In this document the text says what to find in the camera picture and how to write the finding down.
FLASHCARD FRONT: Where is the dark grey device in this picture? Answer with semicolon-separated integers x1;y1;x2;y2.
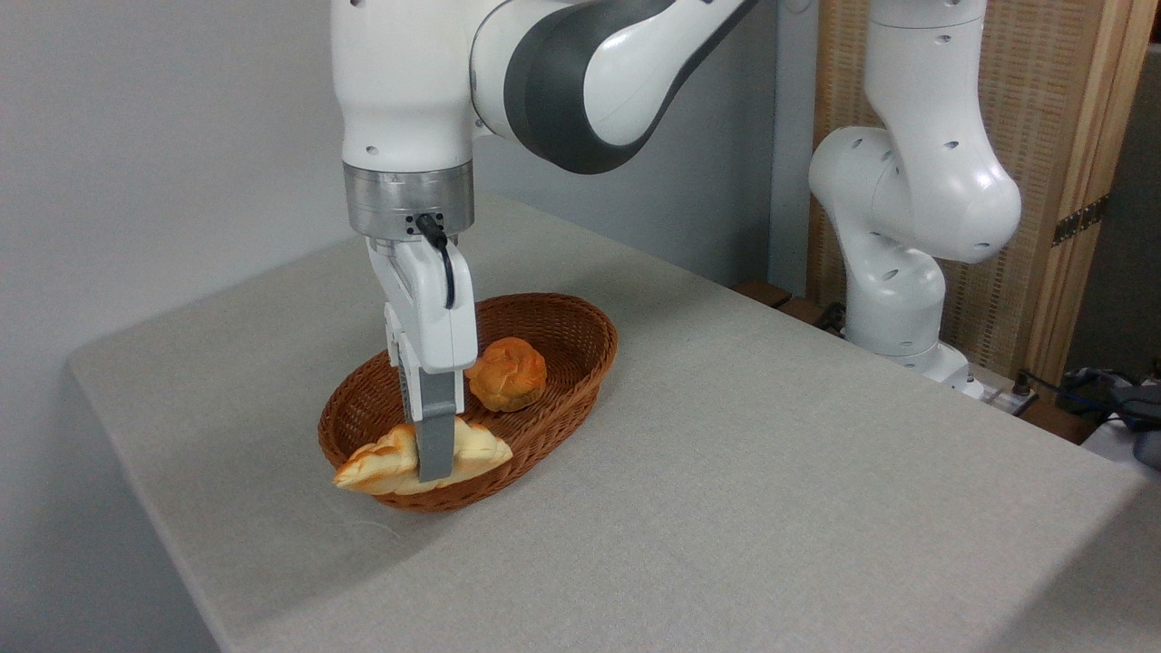
1110;385;1161;471

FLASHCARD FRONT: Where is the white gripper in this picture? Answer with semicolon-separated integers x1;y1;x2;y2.
366;236;480;482

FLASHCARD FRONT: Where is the brown wicker basket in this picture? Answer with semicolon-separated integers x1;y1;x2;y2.
317;292;620;514

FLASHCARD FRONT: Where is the dark cable bundle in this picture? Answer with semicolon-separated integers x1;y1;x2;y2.
1023;366;1161;429

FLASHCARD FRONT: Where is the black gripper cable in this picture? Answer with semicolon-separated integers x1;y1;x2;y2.
405;213;457;310

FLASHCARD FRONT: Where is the dark metal screen hinge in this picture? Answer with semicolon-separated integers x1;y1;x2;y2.
1052;195;1109;248

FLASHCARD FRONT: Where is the grey tablecloth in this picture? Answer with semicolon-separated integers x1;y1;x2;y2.
65;195;1161;653

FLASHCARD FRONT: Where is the long braided bread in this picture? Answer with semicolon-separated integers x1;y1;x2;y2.
333;416;514;496

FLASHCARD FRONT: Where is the round bread roll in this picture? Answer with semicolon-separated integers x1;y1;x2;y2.
463;336;549;414

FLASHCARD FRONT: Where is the wooden bamboo folding screen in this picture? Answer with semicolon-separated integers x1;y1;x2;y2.
805;0;1161;391

